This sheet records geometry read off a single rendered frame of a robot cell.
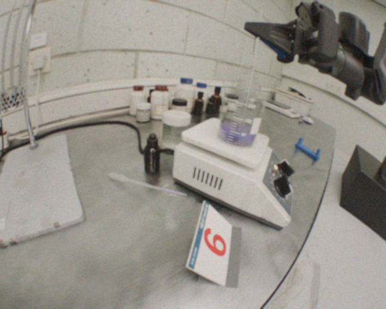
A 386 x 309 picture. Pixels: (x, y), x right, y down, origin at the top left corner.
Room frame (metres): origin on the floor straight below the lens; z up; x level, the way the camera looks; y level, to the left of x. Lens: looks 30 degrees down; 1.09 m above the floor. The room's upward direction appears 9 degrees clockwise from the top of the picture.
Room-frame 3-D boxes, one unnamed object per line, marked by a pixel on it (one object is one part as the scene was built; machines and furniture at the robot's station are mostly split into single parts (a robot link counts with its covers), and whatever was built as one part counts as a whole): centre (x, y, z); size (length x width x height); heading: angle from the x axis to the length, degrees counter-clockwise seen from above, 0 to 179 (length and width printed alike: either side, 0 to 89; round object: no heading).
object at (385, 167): (0.18, -0.48, 1.03); 0.07 x 0.07 x 0.06; 47
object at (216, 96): (0.71, -0.06, 0.95); 0.04 x 0.04 x 0.11
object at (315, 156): (0.47, -0.39, 0.92); 0.10 x 0.03 x 0.04; 34
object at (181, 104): (0.58, 0.07, 0.93); 0.05 x 0.05 x 0.06
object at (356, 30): (0.21, -0.25, 1.20); 0.11 x 0.08 x 0.12; 77
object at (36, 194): (0.14, 0.30, 0.91); 0.30 x 0.20 x 0.01; 46
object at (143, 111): (0.49, 0.17, 0.93); 0.05 x 0.05 x 0.05
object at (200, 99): (0.63, 0.01, 0.94); 0.04 x 0.04 x 0.09
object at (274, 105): (1.11, -0.55, 0.92); 0.26 x 0.19 x 0.05; 42
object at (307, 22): (0.23, -0.15, 1.21); 0.07 x 0.06 x 0.07; 170
